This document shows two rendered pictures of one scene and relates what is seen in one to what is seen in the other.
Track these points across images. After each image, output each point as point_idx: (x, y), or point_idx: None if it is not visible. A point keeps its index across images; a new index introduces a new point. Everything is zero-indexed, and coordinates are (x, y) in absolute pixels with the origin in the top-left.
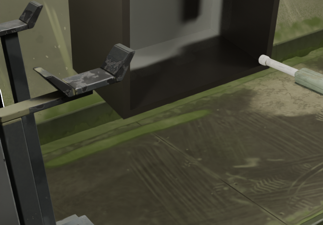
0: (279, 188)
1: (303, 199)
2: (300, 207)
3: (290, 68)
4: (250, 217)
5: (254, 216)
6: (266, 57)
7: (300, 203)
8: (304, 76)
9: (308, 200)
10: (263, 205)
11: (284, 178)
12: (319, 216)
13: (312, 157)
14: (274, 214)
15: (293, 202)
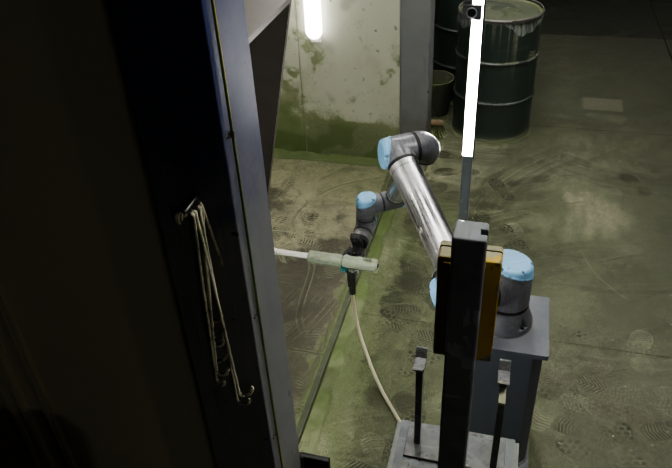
0: (290, 329)
1: (312, 330)
2: (315, 337)
3: (300, 253)
4: (291, 360)
5: (293, 358)
6: (275, 249)
7: (313, 334)
8: (316, 257)
9: (316, 329)
10: (291, 347)
11: (287, 320)
12: (331, 337)
13: (290, 295)
14: (304, 350)
15: (308, 335)
